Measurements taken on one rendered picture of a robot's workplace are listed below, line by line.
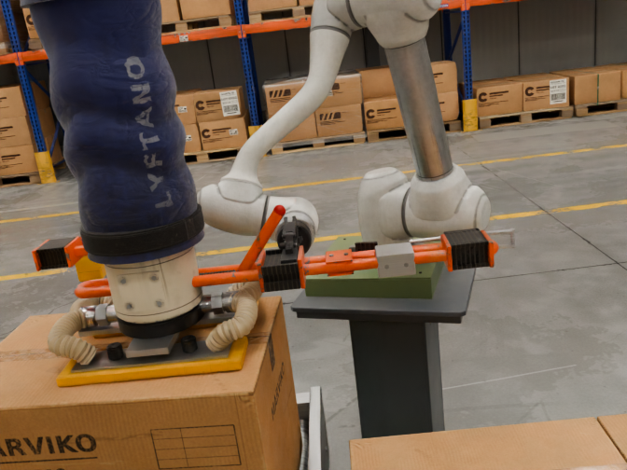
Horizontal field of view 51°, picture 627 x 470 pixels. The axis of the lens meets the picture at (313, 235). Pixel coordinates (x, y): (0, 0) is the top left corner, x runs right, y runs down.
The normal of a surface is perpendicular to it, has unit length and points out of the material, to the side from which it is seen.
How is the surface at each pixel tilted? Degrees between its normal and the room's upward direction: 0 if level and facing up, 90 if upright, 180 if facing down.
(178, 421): 90
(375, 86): 92
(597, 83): 90
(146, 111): 109
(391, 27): 113
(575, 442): 0
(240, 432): 90
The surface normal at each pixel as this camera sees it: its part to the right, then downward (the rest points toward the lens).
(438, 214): -0.49, 0.51
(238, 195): 0.09, -0.24
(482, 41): 0.04, 0.30
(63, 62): -0.33, 0.09
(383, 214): -0.54, 0.29
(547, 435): -0.11, -0.94
